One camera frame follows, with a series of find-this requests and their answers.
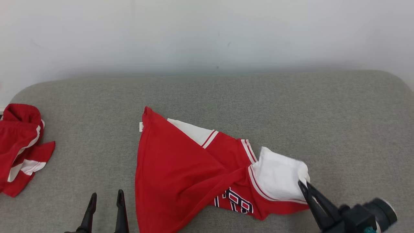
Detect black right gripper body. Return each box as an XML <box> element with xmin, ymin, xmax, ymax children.
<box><xmin>327</xmin><ymin>197</ymin><xmax>398</xmax><ymax>233</ymax></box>

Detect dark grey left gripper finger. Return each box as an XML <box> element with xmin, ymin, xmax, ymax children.
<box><xmin>114</xmin><ymin>189</ymin><xmax>130</xmax><ymax>233</ymax></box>
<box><xmin>77</xmin><ymin>193</ymin><xmax>97</xmax><ymax>233</ymax></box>

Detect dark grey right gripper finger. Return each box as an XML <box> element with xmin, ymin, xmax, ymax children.
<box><xmin>298</xmin><ymin>181</ymin><xmax>337</xmax><ymax>232</ymax></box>
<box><xmin>306</xmin><ymin>182</ymin><xmax>346</xmax><ymax>222</ymax></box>

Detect red white numbered jersey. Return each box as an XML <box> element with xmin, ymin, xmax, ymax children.
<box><xmin>135</xmin><ymin>106</ymin><xmax>311</xmax><ymax>233</ymax></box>

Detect red shorts with white stripes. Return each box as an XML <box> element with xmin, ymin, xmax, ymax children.
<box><xmin>0</xmin><ymin>104</ymin><xmax>56</xmax><ymax>198</ymax></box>

